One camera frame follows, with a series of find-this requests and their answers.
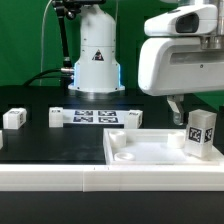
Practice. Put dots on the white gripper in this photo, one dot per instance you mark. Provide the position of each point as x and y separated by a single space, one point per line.
171 66

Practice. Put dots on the white square tabletop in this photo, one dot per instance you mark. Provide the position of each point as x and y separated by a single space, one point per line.
149 147

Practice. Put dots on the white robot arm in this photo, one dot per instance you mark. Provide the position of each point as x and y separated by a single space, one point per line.
97 71

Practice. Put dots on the fiducial marker sheet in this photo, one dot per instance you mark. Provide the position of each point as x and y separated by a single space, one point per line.
78 116

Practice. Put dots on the white obstacle fence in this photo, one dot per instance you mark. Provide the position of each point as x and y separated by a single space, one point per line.
90 178

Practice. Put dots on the black camera stand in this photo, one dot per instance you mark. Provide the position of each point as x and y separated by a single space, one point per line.
68 9

